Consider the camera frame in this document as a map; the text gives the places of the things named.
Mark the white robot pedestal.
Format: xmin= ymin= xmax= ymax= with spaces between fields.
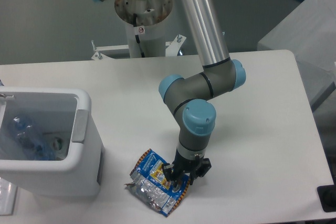
xmin=114 ymin=0 xmax=173 ymax=58

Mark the white pedestal foot frame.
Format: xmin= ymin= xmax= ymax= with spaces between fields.
xmin=91 ymin=34 xmax=187 ymax=60

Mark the grey covered side table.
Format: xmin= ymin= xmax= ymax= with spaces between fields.
xmin=257 ymin=0 xmax=335 ymax=111

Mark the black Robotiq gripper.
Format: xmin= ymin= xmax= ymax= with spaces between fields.
xmin=161 ymin=150 xmax=212 ymax=186

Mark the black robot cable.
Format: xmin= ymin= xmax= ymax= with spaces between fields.
xmin=132 ymin=13 xmax=145 ymax=58

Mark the crushed clear plastic bottle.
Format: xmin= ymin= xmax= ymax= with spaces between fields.
xmin=7 ymin=114 xmax=56 ymax=161

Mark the black device at table edge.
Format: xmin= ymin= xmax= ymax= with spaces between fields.
xmin=317 ymin=185 xmax=335 ymax=212

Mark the crumpled white trash piece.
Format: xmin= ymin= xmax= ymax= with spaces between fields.
xmin=43 ymin=133 xmax=66 ymax=161

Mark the blue snack wrapper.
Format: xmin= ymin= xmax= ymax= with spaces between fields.
xmin=126 ymin=149 xmax=190 ymax=217

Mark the white plastic trash can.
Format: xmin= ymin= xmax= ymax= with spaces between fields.
xmin=1 ymin=87 xmax=104 ymax=196

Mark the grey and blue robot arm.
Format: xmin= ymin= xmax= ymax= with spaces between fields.
xmin=95 ymin=0 xmax=246 ymax=185

